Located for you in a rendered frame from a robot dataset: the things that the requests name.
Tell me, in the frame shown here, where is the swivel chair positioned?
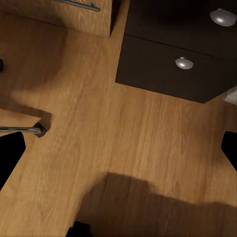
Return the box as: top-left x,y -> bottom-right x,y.
0,59 -> 47,138

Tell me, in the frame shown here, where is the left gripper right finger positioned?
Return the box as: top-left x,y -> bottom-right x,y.
221,131 -> 237,171

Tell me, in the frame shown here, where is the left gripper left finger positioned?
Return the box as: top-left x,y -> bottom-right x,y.
0,131 -> 26,190

